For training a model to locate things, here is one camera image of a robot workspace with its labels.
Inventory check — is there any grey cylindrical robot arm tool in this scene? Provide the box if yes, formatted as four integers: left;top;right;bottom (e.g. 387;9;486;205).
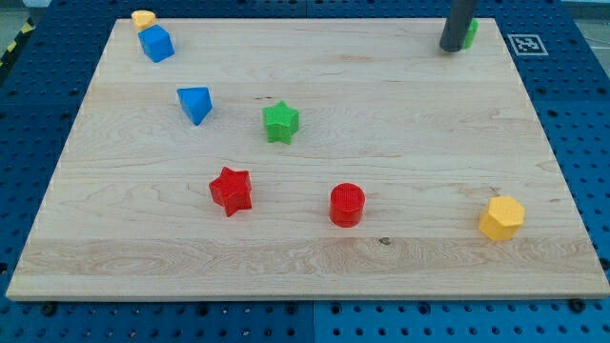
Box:
439;0;478;53

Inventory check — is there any green star block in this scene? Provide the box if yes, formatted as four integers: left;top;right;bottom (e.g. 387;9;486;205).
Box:
262;101;299;145

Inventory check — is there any red star block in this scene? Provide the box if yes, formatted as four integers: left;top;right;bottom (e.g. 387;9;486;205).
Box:
209;167;252;217

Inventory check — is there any wooden board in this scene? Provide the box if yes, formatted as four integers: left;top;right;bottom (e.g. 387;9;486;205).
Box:
7;18;609;302

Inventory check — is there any red cylinder block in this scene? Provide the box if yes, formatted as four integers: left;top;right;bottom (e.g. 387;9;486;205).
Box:
329;183;366;228

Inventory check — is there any blue triangle block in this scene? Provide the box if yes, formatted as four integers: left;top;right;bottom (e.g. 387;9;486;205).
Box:
176;87;213;126

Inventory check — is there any blue cube block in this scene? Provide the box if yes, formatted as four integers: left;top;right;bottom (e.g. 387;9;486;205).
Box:
138;25;174;63

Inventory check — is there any yellow hexagon block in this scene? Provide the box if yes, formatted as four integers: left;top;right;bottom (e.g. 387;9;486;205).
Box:
478;195;526;241

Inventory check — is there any yellow heart block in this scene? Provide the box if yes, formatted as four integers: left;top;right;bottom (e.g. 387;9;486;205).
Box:
131;10;157;31

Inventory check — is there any green block behind tool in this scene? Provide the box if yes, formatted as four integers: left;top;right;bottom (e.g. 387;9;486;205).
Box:
462;18;478;50

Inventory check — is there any white fiducial marker tag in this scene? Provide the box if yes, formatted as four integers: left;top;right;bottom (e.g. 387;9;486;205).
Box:
508;33;548;56

